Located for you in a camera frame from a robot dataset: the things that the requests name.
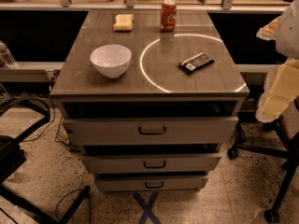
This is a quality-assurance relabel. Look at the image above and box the grey drawer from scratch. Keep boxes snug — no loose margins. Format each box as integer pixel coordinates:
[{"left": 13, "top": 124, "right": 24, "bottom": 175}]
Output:
[
  {"left": 81, "top": 153, "right": 221, "bottom": 174},
  {"left": 64, "top": 117, "right": 238, "bottom": 146},
  {"left": 94, "top": 175, "right": 208, "bottom": 192}
]

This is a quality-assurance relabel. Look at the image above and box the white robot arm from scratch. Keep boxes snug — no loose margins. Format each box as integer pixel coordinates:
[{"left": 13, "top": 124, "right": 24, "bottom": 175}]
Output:
[{"left": 255, "top": 0, "right": 299, "bottom": 123}]

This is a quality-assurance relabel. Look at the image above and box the grey wooden drawer cabinet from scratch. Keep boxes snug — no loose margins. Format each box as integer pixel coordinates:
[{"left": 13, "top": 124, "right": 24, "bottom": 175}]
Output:
[{"left": 50, "top": 10, "right": 249, "bottom": 180}]

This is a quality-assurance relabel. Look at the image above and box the white ceramic bowl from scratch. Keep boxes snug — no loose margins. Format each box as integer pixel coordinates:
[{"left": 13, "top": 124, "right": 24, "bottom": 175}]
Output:
[{"left": 90, "top": 44, "right": 132, "bottom": 78}]

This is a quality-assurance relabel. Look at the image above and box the black snack bar packet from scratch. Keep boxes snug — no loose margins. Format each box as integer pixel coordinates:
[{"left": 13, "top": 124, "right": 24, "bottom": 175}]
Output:
[{"left": 178, "top": 52, "right": 214, "bottom": 75}]

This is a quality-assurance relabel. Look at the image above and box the yellow sponge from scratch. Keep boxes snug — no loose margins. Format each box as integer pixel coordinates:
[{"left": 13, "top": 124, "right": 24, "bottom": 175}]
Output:
[{"left": 113, "top": 14, "right": 134, "bottom": 32}]

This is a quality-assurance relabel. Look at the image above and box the orange soda can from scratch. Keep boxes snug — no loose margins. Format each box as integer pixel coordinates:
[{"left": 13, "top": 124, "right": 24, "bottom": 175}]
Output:
[{"left": 160, "top": 0, "right": 177, "bottom": 31}]

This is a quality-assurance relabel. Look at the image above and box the blue tape cross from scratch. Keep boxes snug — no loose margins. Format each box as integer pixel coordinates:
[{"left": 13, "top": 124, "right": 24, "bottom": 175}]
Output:
[{"left": 133, "top": 192, "right": 162, "bottom": 224}]

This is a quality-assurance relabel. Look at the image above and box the black chair left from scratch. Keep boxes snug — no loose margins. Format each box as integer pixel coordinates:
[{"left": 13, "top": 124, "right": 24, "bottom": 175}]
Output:
[{"left": 0, "top": 92, "right": 90, "bottom": 224}]

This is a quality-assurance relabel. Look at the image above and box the clear plastic bottle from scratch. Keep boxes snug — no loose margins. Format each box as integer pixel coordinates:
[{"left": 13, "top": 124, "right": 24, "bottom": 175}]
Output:
[{"left": 0, "top": 40, "right": 18, "bottom": 67}]

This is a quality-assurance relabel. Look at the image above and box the black floor cable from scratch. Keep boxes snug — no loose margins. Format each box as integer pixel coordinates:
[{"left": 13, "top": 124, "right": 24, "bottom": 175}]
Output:
[{"left": 54, "top": 189, "right": 92, "bottom": 224}]

